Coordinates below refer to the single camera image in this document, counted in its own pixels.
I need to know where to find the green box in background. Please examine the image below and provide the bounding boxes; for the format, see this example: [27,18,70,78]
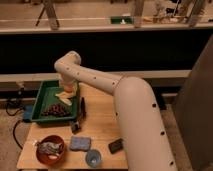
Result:
[110,16,132,24]

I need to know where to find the banana slices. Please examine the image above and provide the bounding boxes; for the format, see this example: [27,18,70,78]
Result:
[55,91,75,106]

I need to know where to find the blue box under tray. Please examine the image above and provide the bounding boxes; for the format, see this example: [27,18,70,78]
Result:
[22,105,33,123]

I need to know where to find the blue sponge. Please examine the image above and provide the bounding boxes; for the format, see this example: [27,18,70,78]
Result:
[69,136,91,151]

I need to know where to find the pile of dark grapes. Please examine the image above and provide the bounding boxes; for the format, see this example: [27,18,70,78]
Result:
[42,103,70,117]

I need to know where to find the blue cup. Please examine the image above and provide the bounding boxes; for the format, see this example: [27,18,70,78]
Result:
[85,149,102,168]

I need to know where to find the green plastic tray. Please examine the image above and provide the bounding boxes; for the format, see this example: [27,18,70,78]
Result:
[31,80,80,123]

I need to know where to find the black phone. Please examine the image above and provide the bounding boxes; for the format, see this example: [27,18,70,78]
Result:
[108,138,123,154]

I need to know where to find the crumpled grey wrapper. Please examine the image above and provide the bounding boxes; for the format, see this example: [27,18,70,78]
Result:
[38,142,62,156]

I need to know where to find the black handled tool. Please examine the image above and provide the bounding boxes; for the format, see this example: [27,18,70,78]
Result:
[70,98,86,134]

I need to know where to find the red bowl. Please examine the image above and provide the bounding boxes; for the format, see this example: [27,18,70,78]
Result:
[36,135,66,166]

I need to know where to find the black cable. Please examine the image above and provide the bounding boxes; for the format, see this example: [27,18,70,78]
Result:
[4,97,26,150]

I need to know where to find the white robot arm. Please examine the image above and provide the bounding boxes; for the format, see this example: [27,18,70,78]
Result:
[54,51,178,171]

